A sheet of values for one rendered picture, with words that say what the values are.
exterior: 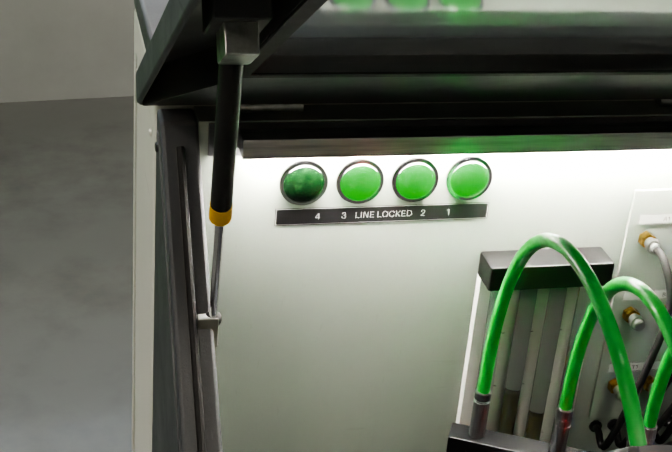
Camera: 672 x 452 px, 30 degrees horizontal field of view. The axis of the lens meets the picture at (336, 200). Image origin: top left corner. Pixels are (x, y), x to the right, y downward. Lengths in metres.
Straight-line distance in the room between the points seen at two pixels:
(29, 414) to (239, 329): 1.96
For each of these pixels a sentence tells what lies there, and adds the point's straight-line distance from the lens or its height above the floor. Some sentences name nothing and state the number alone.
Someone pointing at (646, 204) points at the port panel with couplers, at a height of 1.34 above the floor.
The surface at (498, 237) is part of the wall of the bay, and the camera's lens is 1.39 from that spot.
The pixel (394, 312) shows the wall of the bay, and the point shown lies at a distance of 1.40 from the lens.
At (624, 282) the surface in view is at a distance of 1.23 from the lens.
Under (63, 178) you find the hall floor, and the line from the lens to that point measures 4.47.
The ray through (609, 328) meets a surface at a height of 1.40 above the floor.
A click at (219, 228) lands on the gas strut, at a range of 1.06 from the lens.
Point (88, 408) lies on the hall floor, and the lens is 3.30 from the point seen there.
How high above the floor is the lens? 1.94
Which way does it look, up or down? 26 degrees down
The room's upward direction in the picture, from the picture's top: 5 degrees clockwise
